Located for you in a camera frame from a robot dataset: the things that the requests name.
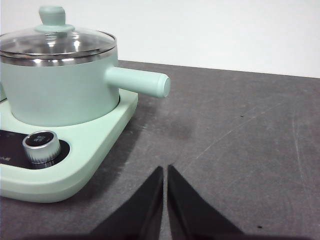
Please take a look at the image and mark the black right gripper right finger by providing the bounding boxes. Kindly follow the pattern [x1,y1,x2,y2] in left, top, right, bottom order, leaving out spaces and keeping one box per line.
[166,164,251,240]

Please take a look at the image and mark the silver control knob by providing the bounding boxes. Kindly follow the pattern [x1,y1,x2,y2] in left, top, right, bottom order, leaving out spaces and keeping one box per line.
[22,130,61,164]

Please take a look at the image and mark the glass lid with green knob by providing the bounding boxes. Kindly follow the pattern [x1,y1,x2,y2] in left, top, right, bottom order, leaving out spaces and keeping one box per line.
[0,5,117,66]

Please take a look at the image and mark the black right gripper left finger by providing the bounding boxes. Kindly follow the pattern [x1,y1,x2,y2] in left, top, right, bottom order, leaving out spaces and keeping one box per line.
[89,166,165,240]

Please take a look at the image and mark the green steamer pot with handle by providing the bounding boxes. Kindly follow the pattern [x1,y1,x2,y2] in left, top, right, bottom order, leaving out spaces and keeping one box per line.
[0,53,172,127]

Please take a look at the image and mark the green breakfast machine base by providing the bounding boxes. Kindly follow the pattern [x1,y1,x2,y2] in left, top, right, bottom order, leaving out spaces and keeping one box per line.
[0,89,139,204]

